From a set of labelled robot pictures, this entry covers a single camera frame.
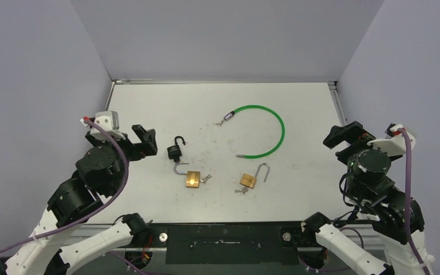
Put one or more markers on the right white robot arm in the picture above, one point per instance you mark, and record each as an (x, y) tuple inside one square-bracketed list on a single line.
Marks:
[(377, 186)]

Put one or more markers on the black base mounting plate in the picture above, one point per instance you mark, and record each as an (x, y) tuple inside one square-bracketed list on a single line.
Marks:
[(226, 243)]

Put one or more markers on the keys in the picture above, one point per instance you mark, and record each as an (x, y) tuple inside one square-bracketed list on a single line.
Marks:
[(243, 190)]

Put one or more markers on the silver key pair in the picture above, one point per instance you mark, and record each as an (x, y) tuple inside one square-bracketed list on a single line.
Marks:
[(205, 179)]

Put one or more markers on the short brass padlock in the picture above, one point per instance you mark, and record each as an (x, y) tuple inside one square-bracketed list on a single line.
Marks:
[(192, 177)]

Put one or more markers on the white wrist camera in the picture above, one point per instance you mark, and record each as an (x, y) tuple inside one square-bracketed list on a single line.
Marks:
[(394, 143), (108, 121)]

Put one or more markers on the black padlock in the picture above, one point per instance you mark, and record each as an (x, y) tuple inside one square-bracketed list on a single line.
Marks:
[(175, 151)]

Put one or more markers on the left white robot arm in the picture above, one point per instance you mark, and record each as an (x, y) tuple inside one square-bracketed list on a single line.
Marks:
[(101, 173)]

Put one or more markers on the small key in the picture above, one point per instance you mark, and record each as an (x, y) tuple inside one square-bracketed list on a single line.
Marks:
[(219, 123)]

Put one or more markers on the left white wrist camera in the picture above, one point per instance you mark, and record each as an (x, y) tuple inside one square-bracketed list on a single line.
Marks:
[(108, 121)]

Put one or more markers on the long-shackle brass padlock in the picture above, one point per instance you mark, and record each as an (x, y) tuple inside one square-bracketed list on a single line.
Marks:
[(249, 181)]

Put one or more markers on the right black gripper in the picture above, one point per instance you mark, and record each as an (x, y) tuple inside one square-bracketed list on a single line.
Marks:
[(349, 142)]

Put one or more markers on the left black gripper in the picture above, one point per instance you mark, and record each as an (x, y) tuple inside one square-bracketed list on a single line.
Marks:
[(143, 149)]

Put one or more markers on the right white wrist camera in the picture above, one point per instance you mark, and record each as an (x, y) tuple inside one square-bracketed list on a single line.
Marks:
[(394, 143)]

